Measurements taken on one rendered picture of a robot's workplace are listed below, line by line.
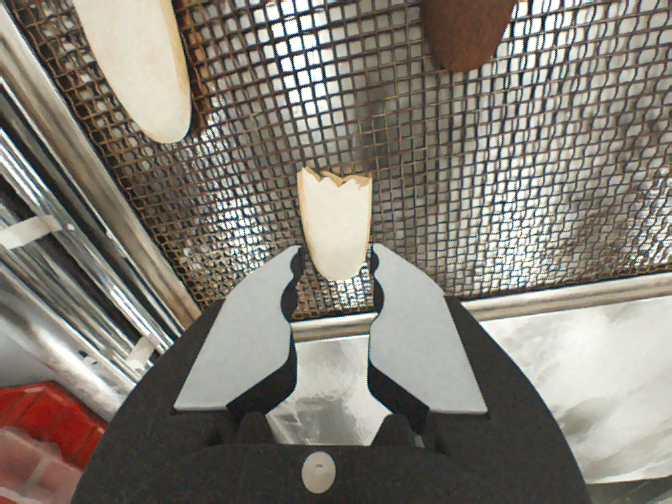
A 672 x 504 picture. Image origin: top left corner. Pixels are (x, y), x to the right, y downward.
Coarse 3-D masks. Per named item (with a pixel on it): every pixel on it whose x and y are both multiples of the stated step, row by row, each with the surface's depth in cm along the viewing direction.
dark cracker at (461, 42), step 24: (432, 0) 8; (456, 0) 8; (480, 0) 8; (504, 0) 8; (432, 24) 8; (456, 24) 8; (480, 24) 8; (504, 24) 8; (432, 48) 9; (456, 48) 9; (480, 48) 9
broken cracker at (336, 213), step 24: (312, 192) 11; (336, 192) 11; (360, 192) 11; (312, 216) 12; (336, 216) 12; (360, 216) 12; (312, 240) 13; (336, 240) 13; (360, 240) 13; (336, 264) 14; (360, 264) 14
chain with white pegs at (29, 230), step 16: (0, 176) 15; (16, 192) 16; (16, 224) 16; (32, 224) 16; (0, 240) 15; (16, 240) 15; (32, 240) 16; (80, 272) 20; (96, 288) 21; (112, 304) 22; (128, 320) 23; (144, 352) 23
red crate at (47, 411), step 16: (32, 384) 27; (48, 384) 27; (0, 400) 26; (16, 400) 26; (32, 400) 26; (48, 400) 27; (64, 400) 28; (0, 416) 24; (16, 416) 24; (32, 416) 25; (48, 416) 27; (64, 416) 28; (80, 416) 30; (96, 416) 33; (32, 432) 25; (48, 432) 26; (64, 432) 28; (80, 432) 30; (96, 432) 32; (64, 448) 28; (80, 448) 29; (64, 464) 27; (80, 464) 29
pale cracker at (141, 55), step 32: (96, 0) 8; (128, 0) 8; (160, 0) 8; (96, 32) 8; (128, 32) 8; (160, 32) 8; (128, 64) 9; (160, 64) 9; (128, 96) 10; (160, 96) 10; (160, 128) 10
